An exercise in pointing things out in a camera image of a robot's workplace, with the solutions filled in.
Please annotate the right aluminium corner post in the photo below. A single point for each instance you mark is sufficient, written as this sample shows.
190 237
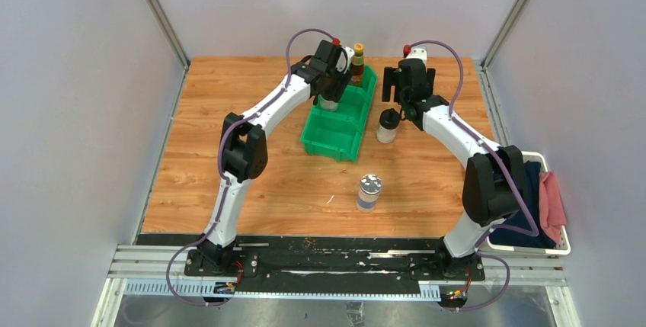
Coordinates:
503 33

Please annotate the white plastic basket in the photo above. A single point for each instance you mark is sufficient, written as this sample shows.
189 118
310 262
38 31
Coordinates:
562 246

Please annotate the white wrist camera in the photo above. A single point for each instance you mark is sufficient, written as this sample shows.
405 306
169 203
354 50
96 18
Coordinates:
415 52
346 55

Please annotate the black cap white powder jar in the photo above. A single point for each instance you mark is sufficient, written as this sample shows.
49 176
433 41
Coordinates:
389 121

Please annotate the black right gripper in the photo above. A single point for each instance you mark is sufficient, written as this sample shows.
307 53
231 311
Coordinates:
392 78

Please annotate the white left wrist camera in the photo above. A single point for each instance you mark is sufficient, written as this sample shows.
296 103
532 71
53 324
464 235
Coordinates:
346 55

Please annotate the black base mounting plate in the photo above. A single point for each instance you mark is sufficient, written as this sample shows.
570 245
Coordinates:
338 265

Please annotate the aluminium front rail frame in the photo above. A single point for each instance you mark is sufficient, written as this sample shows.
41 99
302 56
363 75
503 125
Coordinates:
159 270

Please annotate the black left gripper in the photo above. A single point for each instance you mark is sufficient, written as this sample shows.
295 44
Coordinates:
334 93

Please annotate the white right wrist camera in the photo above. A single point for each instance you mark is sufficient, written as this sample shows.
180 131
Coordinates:
415 52

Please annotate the black cap salt jar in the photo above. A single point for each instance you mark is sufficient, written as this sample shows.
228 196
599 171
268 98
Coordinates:
328 104

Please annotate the silver lid blue label jar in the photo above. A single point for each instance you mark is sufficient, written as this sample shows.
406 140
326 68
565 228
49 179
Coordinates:
370 187

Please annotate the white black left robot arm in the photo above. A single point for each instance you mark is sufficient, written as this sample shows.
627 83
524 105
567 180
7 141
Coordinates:
242 152

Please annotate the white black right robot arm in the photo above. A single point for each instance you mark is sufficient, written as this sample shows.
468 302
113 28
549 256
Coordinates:
494 183

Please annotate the green plastic triple bin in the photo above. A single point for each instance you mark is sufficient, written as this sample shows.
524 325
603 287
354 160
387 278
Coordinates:
338 134

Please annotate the aluminium corner frame post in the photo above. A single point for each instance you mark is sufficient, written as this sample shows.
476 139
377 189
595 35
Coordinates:
169 32

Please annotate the pink cloth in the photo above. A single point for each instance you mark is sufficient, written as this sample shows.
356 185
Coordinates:
551 212

